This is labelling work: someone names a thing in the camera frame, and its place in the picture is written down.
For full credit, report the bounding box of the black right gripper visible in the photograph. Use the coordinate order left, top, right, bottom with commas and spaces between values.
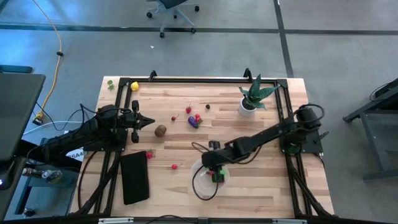
201, 140, 233, 184

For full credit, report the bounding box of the black desk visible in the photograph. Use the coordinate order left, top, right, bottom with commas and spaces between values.
0, 73, 47, 218

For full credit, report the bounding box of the brown toy kiwi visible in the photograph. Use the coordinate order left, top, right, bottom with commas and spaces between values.
154, 124, 167, 138

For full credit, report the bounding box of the white paper label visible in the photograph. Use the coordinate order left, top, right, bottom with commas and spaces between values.
65, 147, 85, 162

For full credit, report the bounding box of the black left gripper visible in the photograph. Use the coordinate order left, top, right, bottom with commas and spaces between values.
119, 100, 155, 144

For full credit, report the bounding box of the yellow cable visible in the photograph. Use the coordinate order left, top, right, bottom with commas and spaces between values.
32, 0, 63, 121

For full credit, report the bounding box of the clear plastic container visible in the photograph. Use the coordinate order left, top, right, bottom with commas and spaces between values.
188, 157, 231, 200

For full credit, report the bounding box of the dark grey metal table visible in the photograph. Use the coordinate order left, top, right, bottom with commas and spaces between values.
343, 77, 398, 182

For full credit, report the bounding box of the snake plant in white pot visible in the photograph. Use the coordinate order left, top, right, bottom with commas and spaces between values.
238, 73, 280, 118

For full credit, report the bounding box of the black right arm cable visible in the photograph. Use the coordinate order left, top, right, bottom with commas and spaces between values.
191, 141, 262, 202

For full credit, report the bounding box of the office chair base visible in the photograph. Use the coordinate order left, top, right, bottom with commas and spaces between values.
146, 0, 200, 39

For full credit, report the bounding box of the black folded cloth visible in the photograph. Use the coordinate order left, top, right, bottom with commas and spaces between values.
119, 151, 150, 205

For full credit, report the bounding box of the white cable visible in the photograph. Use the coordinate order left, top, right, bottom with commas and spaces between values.
23, 120, 94, 136

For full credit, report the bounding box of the black aluminium table frame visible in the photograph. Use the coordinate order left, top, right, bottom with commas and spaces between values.
70, 68, 335, 218

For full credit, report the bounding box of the silver metal bracket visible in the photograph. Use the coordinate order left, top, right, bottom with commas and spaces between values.
98, 217, 134, 224
272, 218, 308, 224

